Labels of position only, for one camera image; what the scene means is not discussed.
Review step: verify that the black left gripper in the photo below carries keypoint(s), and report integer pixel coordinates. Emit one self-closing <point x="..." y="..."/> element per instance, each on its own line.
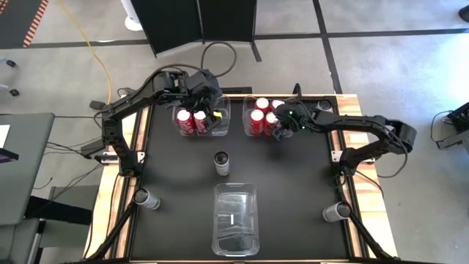
<point x="201" y="88"/>

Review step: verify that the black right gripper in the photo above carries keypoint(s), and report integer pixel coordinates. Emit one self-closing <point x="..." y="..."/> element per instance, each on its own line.
<point x="295" y="117"/>

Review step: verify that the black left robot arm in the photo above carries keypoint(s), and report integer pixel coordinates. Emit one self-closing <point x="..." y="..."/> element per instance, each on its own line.
<point x="135" y="99"/>

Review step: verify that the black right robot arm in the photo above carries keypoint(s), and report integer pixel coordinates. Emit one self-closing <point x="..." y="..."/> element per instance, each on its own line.
<point x="366" y="122"/>

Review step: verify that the clear plastic bin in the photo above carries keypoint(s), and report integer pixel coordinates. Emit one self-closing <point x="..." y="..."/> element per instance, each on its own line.
<point x="224" y="126"/>
<point x="236" y="220"/>
<point x="246" y="108"/>

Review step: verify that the black floor bar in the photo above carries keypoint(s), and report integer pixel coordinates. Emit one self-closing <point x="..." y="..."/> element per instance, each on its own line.
<point x="236" y="90"/>

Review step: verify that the black table edge clamp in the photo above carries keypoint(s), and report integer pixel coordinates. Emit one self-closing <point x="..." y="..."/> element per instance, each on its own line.
<point x="297" y="89"/>

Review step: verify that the black partition panel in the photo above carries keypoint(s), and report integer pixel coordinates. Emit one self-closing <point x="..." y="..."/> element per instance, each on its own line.
<point x="168" y="22"/>
<point x="227" y="20"/>

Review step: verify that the black power brick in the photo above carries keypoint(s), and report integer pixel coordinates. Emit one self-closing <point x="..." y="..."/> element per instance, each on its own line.
<point x="93" y="146"/>
<point x="97" y="105"/>

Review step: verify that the black floor equipment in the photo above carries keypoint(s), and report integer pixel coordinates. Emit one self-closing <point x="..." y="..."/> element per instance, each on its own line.
<point x="456" y="126"/>

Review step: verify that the grey floor cabinet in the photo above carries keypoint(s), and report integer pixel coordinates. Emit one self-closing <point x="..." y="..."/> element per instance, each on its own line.
<point x="73" y="238"/>

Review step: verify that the grey desk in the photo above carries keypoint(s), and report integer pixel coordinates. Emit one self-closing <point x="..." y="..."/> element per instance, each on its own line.
<point x="25" y="165"/>

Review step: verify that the black chair caster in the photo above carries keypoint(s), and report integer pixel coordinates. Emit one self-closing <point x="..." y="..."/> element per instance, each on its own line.
<point x="14" y="92"/>
<point x="11" y="63"/>

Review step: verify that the dark flat device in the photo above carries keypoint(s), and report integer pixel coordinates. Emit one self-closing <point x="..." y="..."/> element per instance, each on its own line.
<point x="7" y="155"/>

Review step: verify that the white paper sheet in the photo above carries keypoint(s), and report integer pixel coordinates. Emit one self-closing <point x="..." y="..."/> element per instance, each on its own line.
<point x="3" y="133"/>

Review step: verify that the hazard-striped floor mat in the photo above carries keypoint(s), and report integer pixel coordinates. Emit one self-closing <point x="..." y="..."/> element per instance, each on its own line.
<point x="22" y="22"/>

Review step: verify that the person's shoe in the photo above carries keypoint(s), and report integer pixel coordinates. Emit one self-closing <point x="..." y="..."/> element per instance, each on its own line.
<point x="464" y="12"/>

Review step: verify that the silver mounting bracket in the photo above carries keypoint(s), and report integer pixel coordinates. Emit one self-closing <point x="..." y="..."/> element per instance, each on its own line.
<point x="106" y="158"/>
<point x="336" y="155"/>

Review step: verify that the metal table frame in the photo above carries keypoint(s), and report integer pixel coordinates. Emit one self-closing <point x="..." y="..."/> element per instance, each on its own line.
<point x="348" y="234"/>

